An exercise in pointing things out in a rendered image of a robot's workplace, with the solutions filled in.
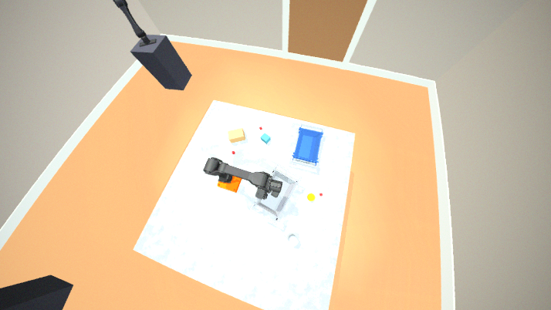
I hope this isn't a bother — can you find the small light blue block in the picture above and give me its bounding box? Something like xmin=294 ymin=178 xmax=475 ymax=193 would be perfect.
xmin=261 ymin=133 xmax=271 ymax=144

